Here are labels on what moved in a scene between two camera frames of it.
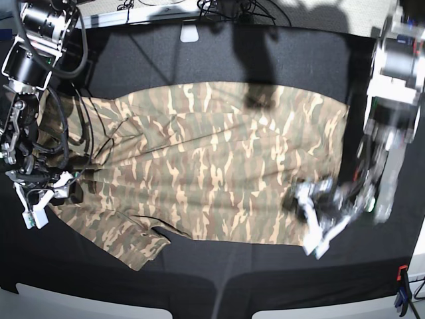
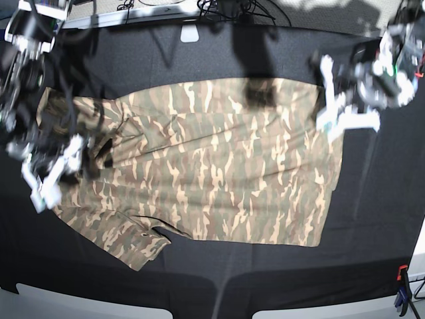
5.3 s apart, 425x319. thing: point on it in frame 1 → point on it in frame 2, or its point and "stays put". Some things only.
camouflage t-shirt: x=211 y=162 stays put
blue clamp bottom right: x=404 y=296 stays put
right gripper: x=330 y=205 → x=337 y=117
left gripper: x=33 y=193 → x=46 y=194
